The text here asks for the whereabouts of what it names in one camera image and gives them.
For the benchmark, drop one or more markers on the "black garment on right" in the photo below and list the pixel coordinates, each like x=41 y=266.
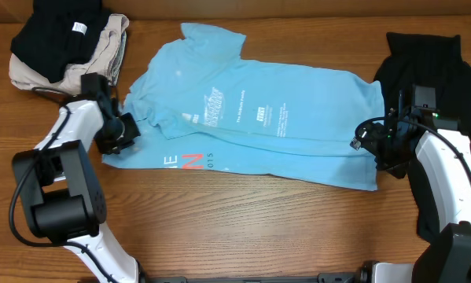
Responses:
x=433 y=61

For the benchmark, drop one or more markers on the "folded beige garment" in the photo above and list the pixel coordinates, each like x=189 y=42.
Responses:
x=106 y=61

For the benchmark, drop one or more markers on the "folded black garment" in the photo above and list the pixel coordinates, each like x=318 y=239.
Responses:
x=59 y=33

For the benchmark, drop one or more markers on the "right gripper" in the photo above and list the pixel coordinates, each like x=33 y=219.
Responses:
x=371 y=143

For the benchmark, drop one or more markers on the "light blue t-shirt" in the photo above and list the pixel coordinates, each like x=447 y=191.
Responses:
x=201 y=106

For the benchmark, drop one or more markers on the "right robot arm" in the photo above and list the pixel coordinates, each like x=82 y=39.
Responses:
x=435 y=157

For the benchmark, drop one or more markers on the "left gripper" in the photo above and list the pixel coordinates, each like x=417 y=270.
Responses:
x=122 y=138

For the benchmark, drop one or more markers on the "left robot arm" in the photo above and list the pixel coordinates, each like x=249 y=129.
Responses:
x=59 y=201

